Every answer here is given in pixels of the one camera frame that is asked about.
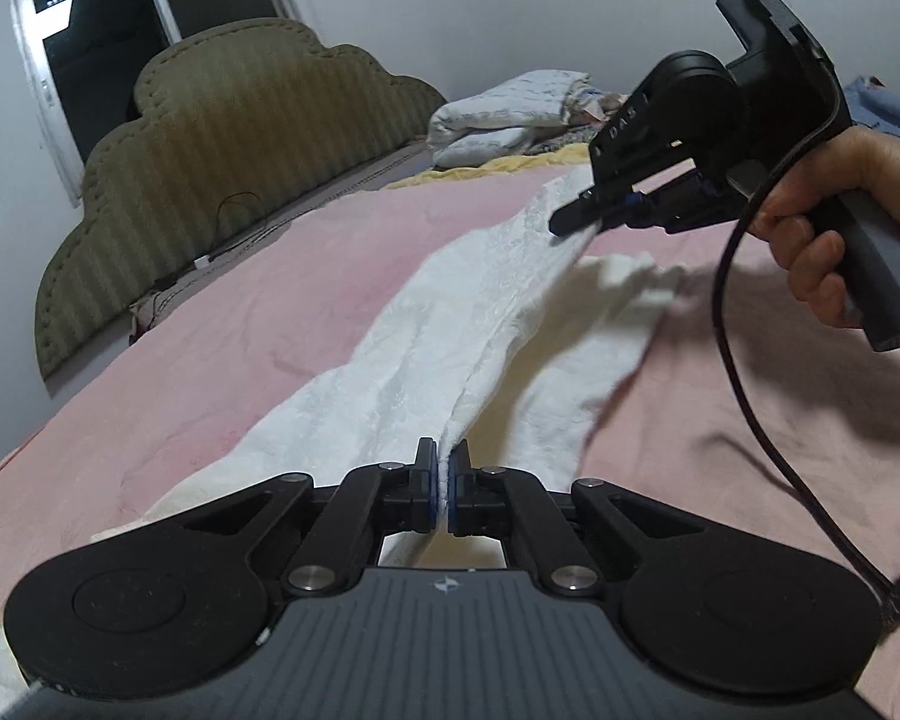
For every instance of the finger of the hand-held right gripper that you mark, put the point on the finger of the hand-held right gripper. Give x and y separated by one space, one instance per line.
577 216

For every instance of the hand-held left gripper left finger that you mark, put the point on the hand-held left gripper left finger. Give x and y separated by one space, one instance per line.
428 496

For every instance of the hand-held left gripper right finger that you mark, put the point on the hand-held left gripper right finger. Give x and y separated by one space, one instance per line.
456 499

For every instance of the white towel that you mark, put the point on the white towel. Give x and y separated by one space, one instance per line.
435 315

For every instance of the person's right hand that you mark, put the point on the person's right hand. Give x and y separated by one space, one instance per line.
814 270

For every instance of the patterned cloth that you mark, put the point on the patterned cloth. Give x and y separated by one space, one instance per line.
570 136

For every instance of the yellow cloth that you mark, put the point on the yellow cloth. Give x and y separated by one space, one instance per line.
465 171

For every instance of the white folded quilt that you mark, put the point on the white folded quilt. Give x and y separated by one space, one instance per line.
510 105

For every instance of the blue cloth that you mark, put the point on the blue cloth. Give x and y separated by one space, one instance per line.
892 101

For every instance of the pink blanket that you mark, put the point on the pink blanket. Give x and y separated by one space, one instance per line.
232 330

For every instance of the beige pillow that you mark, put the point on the beige pillow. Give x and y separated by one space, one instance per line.
146 313

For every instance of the olive padded headboard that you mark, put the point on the olive padded headboard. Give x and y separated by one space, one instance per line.
232 127

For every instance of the dark window with white frame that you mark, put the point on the dark window with white frame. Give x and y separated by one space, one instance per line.
97 52

